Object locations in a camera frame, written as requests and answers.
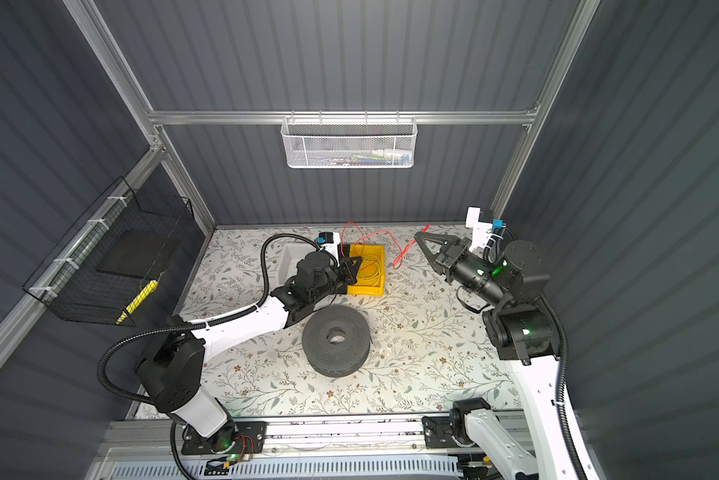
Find yellow green striped item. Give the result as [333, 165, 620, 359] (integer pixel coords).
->
[116, 280, 158, 325]

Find grey perforated spool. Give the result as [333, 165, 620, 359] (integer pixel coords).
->
[301, 305, 371, 378]

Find yellow cable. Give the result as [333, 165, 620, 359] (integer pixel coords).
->
[358, 254, 383, 283]

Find items in white basket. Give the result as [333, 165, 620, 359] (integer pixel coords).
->
[312, 149, 415, 168]

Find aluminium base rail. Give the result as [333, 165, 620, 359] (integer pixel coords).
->
[88, 413, 601, 480]

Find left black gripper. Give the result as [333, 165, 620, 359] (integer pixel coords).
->
[310, 254, 361, 308]

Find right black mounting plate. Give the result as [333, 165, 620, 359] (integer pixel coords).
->
[421, 415, 475, 449]

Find black mounting plate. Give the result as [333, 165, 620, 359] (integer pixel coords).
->
[180, 421, 268, 456]
[421, 415, 475, 449]

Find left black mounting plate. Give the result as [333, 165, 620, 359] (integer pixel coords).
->
[180, 421, 268, 456]

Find black wire basket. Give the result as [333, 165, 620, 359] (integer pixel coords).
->
[23, 179, 194, 326]

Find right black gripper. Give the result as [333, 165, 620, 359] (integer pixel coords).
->
[414, 231, 503, 311]

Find left black corrugated hose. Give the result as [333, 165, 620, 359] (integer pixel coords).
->
[96, 232, 324, 480]

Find white wire mesh basket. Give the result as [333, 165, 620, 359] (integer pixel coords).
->
[280, 116, 419, 169]

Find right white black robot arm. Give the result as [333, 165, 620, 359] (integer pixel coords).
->
[415, 232, 599, 479]

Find black flat pad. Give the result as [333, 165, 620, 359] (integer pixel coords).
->
[96, 230, 164, 278]

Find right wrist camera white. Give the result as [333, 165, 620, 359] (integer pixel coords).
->
[465, 206, 505, 252]

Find yellow plastic bin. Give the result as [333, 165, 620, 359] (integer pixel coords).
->
[342, 245, 385, 297]

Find white plastic bin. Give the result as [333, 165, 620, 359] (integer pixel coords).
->
[277, 242, 316, 285]

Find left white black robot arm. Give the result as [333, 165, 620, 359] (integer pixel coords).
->
[135, 250, 363, 453]

